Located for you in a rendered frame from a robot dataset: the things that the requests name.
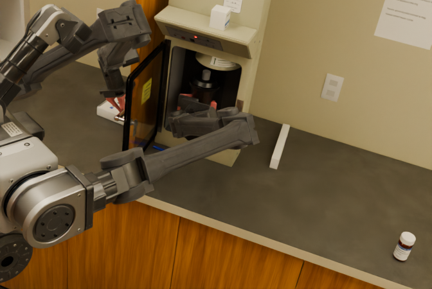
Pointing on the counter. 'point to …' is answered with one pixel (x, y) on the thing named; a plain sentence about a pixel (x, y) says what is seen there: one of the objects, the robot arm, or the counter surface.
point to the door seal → (159, 96)
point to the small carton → (220, 17)
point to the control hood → (226, 38)
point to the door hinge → (164, 83)
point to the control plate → (194, 38)
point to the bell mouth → (216, 62)
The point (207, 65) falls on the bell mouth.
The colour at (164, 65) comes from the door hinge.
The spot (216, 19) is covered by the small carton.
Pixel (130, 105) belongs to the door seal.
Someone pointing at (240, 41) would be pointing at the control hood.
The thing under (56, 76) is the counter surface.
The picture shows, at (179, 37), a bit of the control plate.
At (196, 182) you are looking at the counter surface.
